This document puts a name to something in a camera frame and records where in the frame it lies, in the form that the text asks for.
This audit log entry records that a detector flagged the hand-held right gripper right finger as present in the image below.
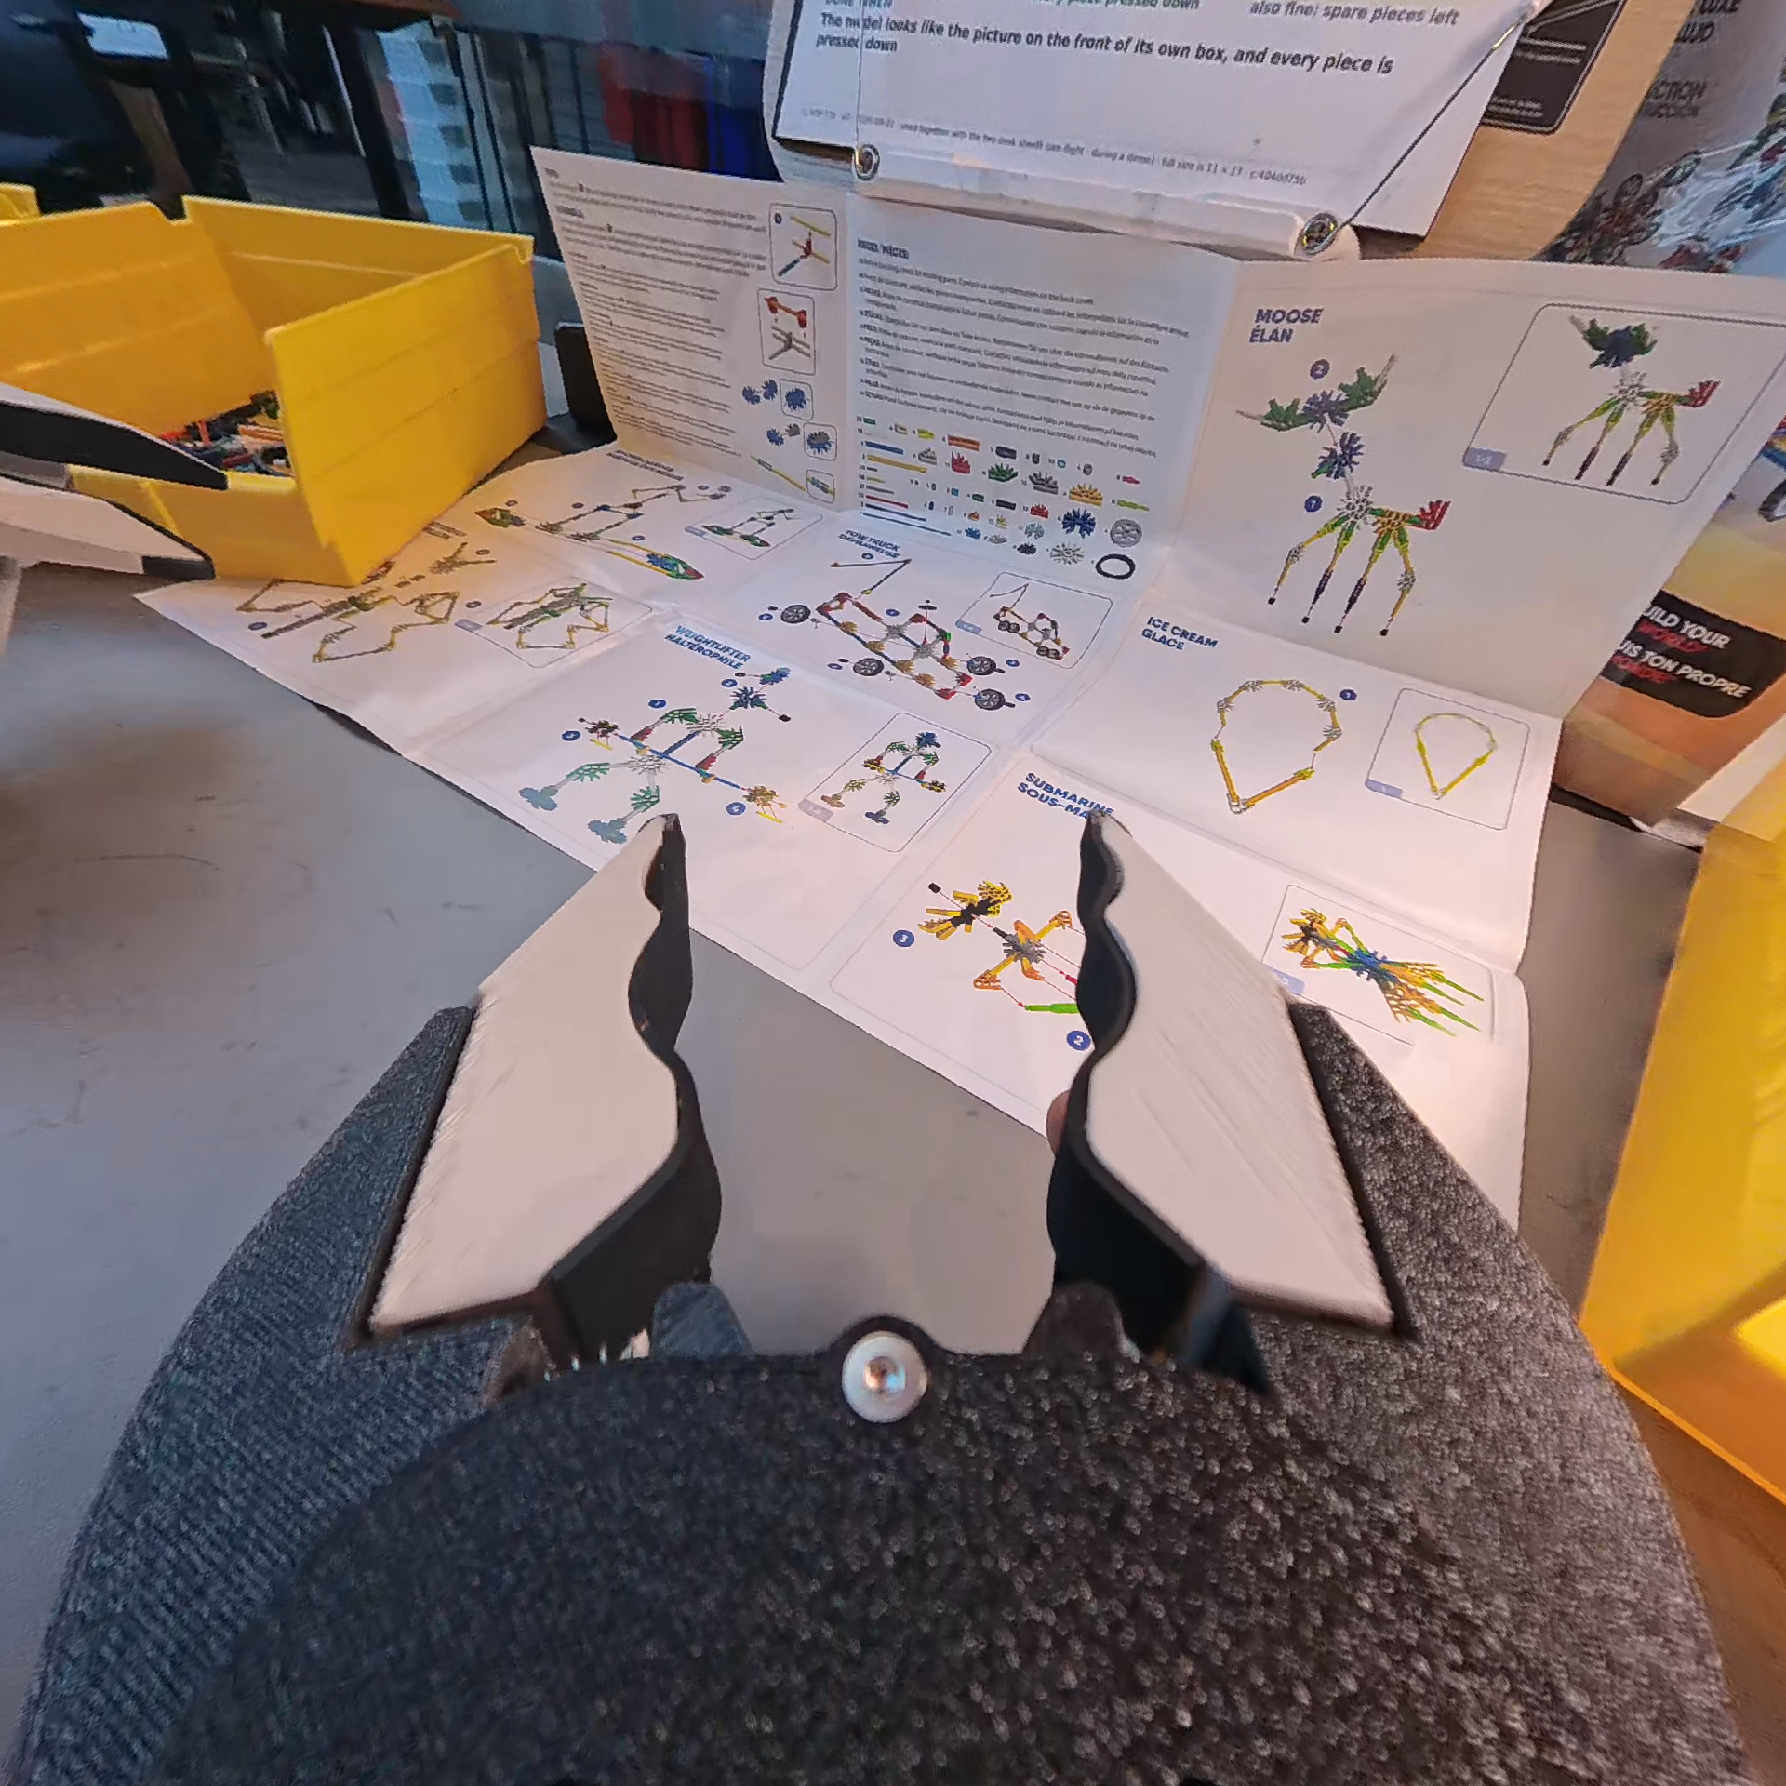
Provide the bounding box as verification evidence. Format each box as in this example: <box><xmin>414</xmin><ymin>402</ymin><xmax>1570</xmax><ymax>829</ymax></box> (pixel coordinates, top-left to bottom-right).
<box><xmin>1047</xmin><ymin>813</ymin><xmax>1400</xmax><ymax>1392</ymax></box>

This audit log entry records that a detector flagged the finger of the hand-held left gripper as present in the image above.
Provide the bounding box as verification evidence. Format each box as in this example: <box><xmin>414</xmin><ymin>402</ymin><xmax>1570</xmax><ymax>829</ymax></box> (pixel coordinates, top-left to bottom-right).
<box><xmin>0</xmin><ymin>464</ymin><xmax>221</xmax><ymax>585</ymax></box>
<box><xmin>0</xmin><ymin>381</ymin><xmax>233</xmax><ymax>493</ymax></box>

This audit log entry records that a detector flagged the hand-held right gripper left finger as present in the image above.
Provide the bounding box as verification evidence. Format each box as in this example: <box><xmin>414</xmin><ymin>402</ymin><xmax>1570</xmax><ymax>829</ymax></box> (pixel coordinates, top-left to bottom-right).
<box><xmin>367</xmin><ymin>813</ymin><xmax>726</xmax><ymax>1368</ymax></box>

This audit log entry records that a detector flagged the pile of colourful building pieces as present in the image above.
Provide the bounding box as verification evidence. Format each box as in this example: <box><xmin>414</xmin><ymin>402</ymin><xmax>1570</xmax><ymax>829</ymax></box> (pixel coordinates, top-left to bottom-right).
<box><xmin>154</xmin><ymin>391</ymin><xmax>303</xmax><ymax>483</ymax></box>

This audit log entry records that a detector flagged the yellow plastic parts bin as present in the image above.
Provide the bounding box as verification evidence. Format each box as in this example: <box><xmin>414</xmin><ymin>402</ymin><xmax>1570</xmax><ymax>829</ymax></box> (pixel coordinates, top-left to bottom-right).
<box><xmin>1579</xmin><ymin>801</ymin><xmax>1786</xmax><ymax>1528</ymax></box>
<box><xmin>0</xmin><ymin>180</ymin><xmax>548</xmax><ymax>589</ymax></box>

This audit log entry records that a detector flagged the white building instruction sheet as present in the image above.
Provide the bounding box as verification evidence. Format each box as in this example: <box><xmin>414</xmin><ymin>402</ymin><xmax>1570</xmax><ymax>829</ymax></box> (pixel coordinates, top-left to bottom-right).
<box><xmin>136</xmin><ymin>147</ymin><xmax>1786</xmax><ymax>1235</ymax></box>

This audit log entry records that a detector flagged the white printed task card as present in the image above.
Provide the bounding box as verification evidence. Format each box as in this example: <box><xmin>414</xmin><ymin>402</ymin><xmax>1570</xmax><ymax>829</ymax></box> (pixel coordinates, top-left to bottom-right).
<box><xmin>767</xmin><ymin>0</ymin><xmax>1554</xmax><ymax>225</ymax></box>

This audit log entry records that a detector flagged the dark background shelving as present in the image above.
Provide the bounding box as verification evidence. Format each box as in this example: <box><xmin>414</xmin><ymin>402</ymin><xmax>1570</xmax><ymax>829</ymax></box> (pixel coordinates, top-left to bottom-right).
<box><xmin>0</xmin><ymin>0</ymin><xmax>783</xmax><ymax>268</ymax></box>

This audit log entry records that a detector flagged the colourful toy set box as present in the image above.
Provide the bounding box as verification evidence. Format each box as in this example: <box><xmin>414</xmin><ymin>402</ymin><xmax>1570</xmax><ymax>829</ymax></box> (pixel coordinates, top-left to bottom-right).
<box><xmin>1542</xmin><ymin>104</ymin><xmax>1786</xmax><ymax>826</ymax></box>

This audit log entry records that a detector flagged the white card stand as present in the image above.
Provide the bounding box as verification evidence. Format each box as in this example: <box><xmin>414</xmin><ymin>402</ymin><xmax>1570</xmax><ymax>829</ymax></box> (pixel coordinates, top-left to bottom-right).
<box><xmin>848</xmin><ymin>141</ymin><xmax>1368</xmax><ymax>263</ymax></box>

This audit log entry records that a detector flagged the brown cardboard box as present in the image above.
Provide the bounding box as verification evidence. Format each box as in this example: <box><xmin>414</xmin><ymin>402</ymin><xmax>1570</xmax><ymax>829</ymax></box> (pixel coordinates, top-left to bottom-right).
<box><xmin>1422</xmin><ymin>0</ymin><xmax>1739</xmax><ymax>268</ymax></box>

